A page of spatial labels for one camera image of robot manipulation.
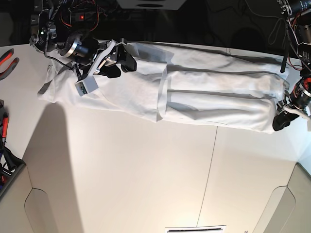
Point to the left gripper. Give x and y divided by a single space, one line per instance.
293 105

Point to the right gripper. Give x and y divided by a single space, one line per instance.
109 58

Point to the white t-shirt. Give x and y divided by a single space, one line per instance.
182 85

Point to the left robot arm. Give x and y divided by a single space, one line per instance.
297 54

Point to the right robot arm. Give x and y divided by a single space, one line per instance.
63 31

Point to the black power strip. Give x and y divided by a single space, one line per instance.
116 15

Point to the white device behind table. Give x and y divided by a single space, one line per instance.
151 4

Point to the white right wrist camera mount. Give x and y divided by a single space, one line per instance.
86 86

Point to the orange handled pliers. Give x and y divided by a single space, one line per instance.
5 122

